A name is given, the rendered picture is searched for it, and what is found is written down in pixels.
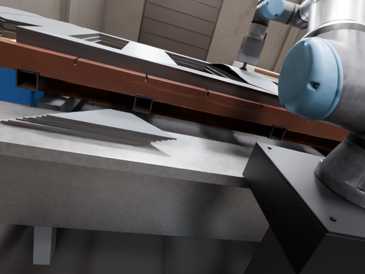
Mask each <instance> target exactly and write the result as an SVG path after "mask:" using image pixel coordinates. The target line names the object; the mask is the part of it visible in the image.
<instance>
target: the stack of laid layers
mask: <svg viewBox="0 0 365 274"><path fill-rule="evenodd" d="M70 36H71V37H74V38H77V39H82V40H85V41H89V42H93V43H97V44H103V45H107V46H111V47H115V48H119V49H123V48H124V47H125V46H126V45H127V44H128V43H129V42H130V41H126V40H122V39H118V38H115V37H112V36H108V35H104V34H101V33H97V34H83V35H70ZM16 42H19V43H23V44H26V45H30V46H34V47H39V48H43V49H47V50H50V51H55V52H59V53H63V54H67V55H71V56H74V57H78V59H79V58H83V59H87V60H92V61H96V62H99V63H103V64H107V65H111V66H116V67H120V68H123V69H127V70H132V71H136V72H140V73H144V74H146V78H147V75H151V76H156V77H160V78H164V79H168V80H173V81H176V82H180V83H184V84H188V85H193V86H197V87H200V88H204V89H208V90H212V91H217V92H221V93H224V94H228V95H233V96H237V97H241V98H245V99H249V100H252V101H257V102H261V103H265V104H270V105H274V106H277V107H281V108H284V107H283V106H282V104H281V103H280V100H279V96H277V95H274V94H269V93H267V92H263V91H259V90H255V89H251V88H247V87H245V86H240V85H237V84H233V83H229V82H225V81H222V80H218V79H214V78H210V77H207V76H202V75H200V74H196V73H192V72H188V71H184V70H180V69H178V68H173V67H170V66H166V65H162V64H158V63H154V62H151V61H147V60H143V59H139V58H135V57H131V56H128V55H124V54H120V53H116V52H112V51H108V50H105V49H101V48H98V47H93V46H89V45H86V44H83V43H78V42H75V41H71V40H66V39H63V38H59V37H56V36H52V35H48V34H44V33H40V32H36V31H33V30H29V29H25V28H21V27H17V26H16ZM164 52H165V51H164ZM165 53H166V54H167V55H168V56H169V57H170V58H171V59H172V60H173V61H174V62H175V63H176V64H178V65H182V66H186V67H190V68H193V69H197V70H201V71H204V72H206V73H208V74H212V75H215V76H219V77H223V78H227V79H231V80H234V81H237V82H241V83H245V84H249V83H248V82H246V81H245V80H244V79H243V78H241V77H240V76H239V75H238V74H237V73H236V72H235V71H234V70H231V69H228V68H225V67H221V66H218V65H214V64H208V63H205V62H202V61H198V60H194V59H190V58H187V57H183V56H180V55H176V54H173V53H169V52H165ZM249 85H252V84H249ZM252 86H254V85H252ZM255 87H257V86H255ZM257 88H260V87H257ZM260 89H262V88H260ZM264 90H265V89H264ZM266 91H267V90H266Z"/></svg>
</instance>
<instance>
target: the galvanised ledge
mask: <svg viewBox="0 0 365 274"><path fill-rule="evenodd" d="M60 113H65V112H60V111H55V110H49V109H44V108H38V107H32V106H29V105H23V104H18V103H12V102H6V101H1V100H0V120H3V119H15V118H18V117H27V116H40V115H47V114H60ZM164 132H166V131H164ZM166 133H167V134H169V135H171V136H173V137H175V138H176V139H177V140H167V141H165V140H162V141H156V142H151V143H147V142H146V144H140V145H134V144H133V146H132V145H126V144H119V143H115V142H109V141H103V140H97V139H90V138H84V137H81V136H74V135H68V134H61V133H55V132H49V131H45V130H39V129H32V128H26V127H20V126H14V125H10V124H3V123H0V155H7V156H12V157H20V158H28V159H35V160H43V161H51V162H56V163H64V164H71V165H79V166H87V167H95V168H100V169H107V170H115V171H123V172H131V173H139V174H143V175H151V176H159V177H167V178H175V179H183V180H191V181H195V182H203V183H211V184H219V185H227V186H234V187H239V188H247V189H250V187H249V186H248V184H247V182H246V180H245V179H244V176H243V174H242V173H243V171H244V168H245V166H246V164H247V162H248V159H249V157H250V155H251V153H252V150H253V148H252V147H246V146H240V145H235V144H229V143H226V142H220V141H214V140H209V139H203V138H197V137H193V136H188V135H182V134H177V133H171V132H166Z"/></svg>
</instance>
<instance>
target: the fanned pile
mask: <svg viewBox="0 0 365 274"><path fill-rule="evenodd" d="M0 123H3V124H10V125H14V126H20V127H26V128H32V129H39V130H45V131H49V132H55V133H61V134H68V135H74V136H81V137H84V138H90V139H97V140H103V141H109V142H115V143H119V144H126V145H132V146H133V144H134V145H140V144H146V142H147V143H151V142H156V141H162V140H165V141H167V140H177V139H176V138H175V137H173V136H171V135H169V134H167V133H166V132H164V131H162V130H160V129H158V128H156V127H155V126H153V125H151V124H150V123H148V122H146V121H144V120H143V119H141V118H139V117H137V116H135V115H133V114H131V113H126V112H123V111H118V110H112V109H104V110H92V111H80V112H72V113H60V114H47V115H40V116H27V117H18V118H15V119H3V120H0Z"/></svg>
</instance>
